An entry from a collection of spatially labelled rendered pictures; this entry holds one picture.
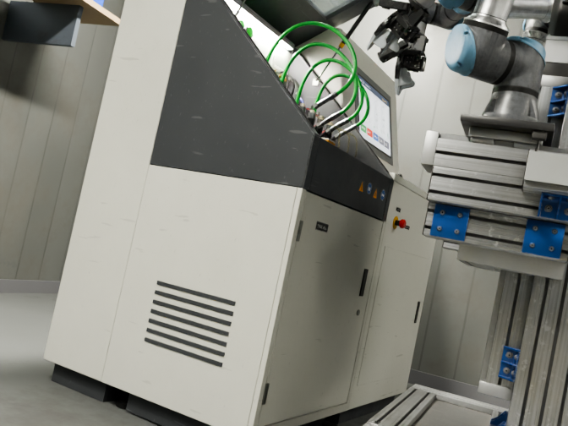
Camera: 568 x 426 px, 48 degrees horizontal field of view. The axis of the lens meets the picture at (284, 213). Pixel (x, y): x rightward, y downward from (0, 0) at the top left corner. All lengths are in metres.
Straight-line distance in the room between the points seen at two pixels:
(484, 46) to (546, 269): 0.59
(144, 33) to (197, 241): 0.77
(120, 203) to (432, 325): 2.20
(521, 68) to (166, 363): 1.31
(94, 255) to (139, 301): 0.26
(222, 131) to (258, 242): 0.37
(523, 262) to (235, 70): 1.01
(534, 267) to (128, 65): 1.46
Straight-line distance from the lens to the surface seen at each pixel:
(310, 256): 1.91
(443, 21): 2.36
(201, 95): 2.07
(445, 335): 3.82
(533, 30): 2.51
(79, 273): 2.28
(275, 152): 1.87
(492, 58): 1.71
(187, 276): 1.98
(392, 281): 2.62
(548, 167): 1.57
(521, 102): 1.74
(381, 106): 3.06
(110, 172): 2.25
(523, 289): 1.91
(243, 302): 1.86
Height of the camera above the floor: 0.61
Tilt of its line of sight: 3 degrees up
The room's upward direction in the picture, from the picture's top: 12 degrees clockwise
